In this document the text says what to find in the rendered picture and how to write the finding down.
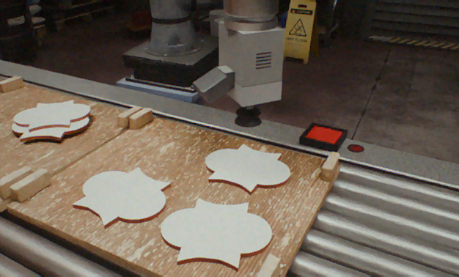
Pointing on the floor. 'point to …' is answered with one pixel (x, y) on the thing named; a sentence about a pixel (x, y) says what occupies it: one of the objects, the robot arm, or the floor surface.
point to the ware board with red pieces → (140, 23)
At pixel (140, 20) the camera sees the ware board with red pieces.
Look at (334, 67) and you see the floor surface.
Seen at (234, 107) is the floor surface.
